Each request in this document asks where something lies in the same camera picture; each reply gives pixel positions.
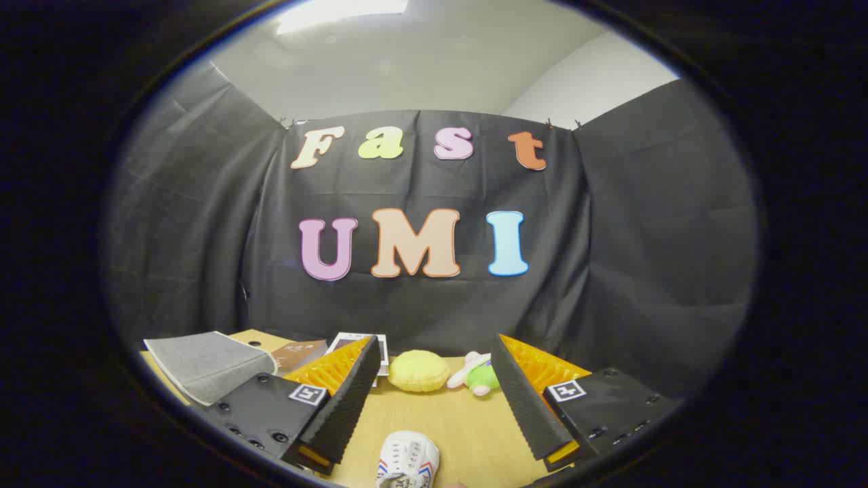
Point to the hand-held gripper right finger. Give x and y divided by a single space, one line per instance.
522 400

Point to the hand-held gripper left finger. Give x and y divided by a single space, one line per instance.
349 400

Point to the white striped shoe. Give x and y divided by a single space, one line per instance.
408 461

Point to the grey fabric storage box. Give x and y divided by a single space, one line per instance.
203 366

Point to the green and pink plush toy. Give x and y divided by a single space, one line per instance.
483 376

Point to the white framed picture card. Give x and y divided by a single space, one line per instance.
380 352

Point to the brown book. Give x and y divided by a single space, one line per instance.
298 354

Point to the yellow round plush toy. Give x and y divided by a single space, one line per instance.
418 371

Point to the black backdrop cloth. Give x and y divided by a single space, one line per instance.
630 257

